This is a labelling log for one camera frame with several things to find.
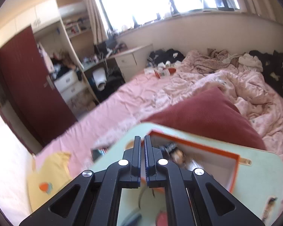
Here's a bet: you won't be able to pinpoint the small orange tray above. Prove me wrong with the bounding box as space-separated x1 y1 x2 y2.
154 67 177 78

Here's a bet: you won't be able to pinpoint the small baby doll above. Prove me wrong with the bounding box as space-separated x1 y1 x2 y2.
171 147 187 166

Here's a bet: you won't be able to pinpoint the beige floral cloth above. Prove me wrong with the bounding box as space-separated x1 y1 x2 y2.
195 48 238 73

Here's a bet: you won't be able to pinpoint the large window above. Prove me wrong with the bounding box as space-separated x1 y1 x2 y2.
97 0 241 29

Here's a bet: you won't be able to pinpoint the orange storage box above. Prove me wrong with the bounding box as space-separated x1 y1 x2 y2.
141 128 240 193

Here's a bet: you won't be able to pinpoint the beige striped curtain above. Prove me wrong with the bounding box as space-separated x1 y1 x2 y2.
236 0 283 26
81 0 109 45

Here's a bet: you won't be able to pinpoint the dark red door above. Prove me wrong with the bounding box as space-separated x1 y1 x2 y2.
0 26 78 146

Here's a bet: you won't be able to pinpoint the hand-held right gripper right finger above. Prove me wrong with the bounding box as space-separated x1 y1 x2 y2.
144 135 266 226

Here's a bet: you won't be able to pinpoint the pink floral quilt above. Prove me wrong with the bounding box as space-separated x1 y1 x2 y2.
153 49 283 193

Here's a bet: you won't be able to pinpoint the dark red pillow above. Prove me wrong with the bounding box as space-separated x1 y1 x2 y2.
141 87 267 151

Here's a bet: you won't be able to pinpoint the pink bed sheet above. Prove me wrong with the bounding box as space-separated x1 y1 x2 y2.
34 71 227 170

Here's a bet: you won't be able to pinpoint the white open shelf unit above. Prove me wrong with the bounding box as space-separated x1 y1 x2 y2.
33 1 99 109

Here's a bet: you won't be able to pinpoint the cream upper cabinets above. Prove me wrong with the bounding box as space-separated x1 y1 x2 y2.
0 0 62 47

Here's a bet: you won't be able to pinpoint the black clothes pile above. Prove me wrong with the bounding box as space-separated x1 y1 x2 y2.
147 49 185 67
249 49 283 104

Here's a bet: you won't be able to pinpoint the white storage drawers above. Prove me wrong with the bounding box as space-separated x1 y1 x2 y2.
54 71 90 102

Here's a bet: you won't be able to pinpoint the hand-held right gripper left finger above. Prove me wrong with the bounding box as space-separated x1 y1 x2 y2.
19 135 142 226

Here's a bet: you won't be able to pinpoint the white paper roll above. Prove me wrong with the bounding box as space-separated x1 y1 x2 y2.
92 67 108 91

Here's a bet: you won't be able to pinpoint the yellow cloth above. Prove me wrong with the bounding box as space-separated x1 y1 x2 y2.
27 152 73 212

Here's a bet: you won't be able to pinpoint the light green cartoon desktop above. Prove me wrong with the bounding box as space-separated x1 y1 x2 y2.
90 122 283 226

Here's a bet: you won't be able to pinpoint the white garment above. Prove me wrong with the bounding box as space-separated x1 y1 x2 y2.
238 53 263 72

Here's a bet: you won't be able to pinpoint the white desk with drawers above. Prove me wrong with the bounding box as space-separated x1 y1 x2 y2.
82 44 154 83

